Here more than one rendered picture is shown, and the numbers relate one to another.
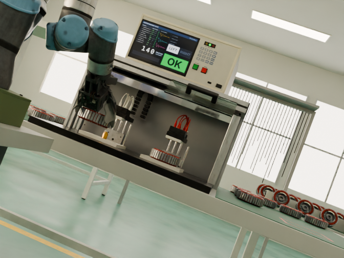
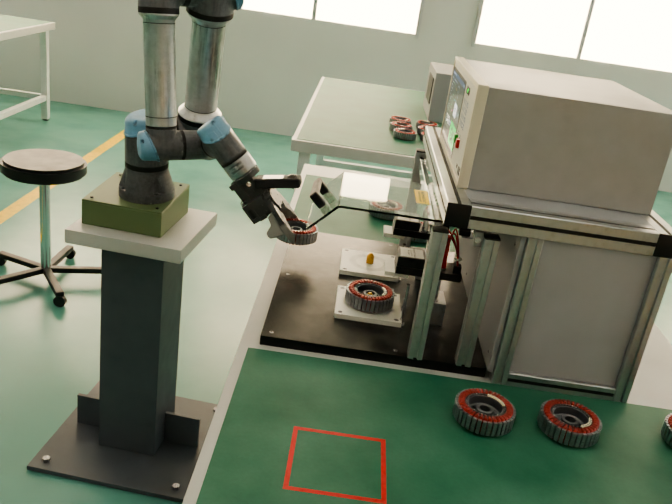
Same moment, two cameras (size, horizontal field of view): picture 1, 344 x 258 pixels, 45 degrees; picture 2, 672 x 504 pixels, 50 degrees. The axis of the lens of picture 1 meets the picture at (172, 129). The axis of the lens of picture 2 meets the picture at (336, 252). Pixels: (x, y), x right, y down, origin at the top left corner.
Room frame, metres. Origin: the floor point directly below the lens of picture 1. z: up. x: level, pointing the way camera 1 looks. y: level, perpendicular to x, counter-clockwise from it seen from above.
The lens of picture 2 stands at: (1.23, -1.48, 1.50)
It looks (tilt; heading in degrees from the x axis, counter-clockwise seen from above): 22 degrees down; 81
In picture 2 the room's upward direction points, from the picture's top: 8 degrees clockwise
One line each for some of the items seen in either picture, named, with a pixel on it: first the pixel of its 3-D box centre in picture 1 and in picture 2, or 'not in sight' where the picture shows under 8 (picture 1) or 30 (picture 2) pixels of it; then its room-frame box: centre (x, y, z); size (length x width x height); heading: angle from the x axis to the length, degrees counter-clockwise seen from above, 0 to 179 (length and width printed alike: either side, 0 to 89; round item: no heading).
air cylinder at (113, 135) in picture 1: (114, 137); not in sight; (1.72, 0.20, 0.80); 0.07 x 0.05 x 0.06; 82
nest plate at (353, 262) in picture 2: (103, 140); (369, 264); (1.58, 0.22, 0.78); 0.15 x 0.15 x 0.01; 82
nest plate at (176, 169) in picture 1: (162, 163); (368, 305); (1.54, -0.01, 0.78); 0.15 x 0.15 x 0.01; 82
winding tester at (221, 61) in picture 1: (186, 65); (543, 128); (1.87, 0.05, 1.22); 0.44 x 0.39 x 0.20; 82
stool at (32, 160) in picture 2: not in sight; (47, 220); (0.41, 1.56, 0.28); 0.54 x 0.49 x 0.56; 172
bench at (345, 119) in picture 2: not in sight; (397, 180); (2.10, 2.43, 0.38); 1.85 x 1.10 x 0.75; 82
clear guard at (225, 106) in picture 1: (202, 103); (389, 208); (1.54, -0.07, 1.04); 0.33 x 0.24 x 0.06; 172
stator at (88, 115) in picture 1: (94, 117); (296, 231); (1.38, 0.25, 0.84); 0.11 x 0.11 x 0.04
